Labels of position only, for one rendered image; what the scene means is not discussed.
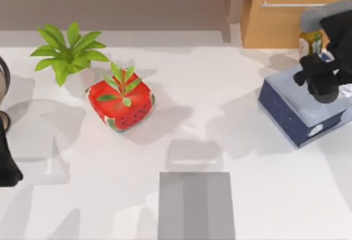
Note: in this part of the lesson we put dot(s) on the red watermelon plant pot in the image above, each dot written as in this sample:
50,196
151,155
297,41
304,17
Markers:
123,113

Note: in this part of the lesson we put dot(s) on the dark rimmed round object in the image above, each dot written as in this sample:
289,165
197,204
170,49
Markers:
4,80

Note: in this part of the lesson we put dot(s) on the dark blue tissue box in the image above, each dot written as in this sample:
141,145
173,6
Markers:
286,105

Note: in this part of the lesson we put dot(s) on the olive green bottle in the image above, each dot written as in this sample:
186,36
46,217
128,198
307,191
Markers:
310,43

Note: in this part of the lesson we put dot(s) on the wooden cupboard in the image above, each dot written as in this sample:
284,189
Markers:
277,25

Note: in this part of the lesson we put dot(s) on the green plant in white pot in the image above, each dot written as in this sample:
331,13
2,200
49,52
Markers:
68,50

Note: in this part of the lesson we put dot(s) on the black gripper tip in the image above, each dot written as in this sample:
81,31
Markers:
8,154

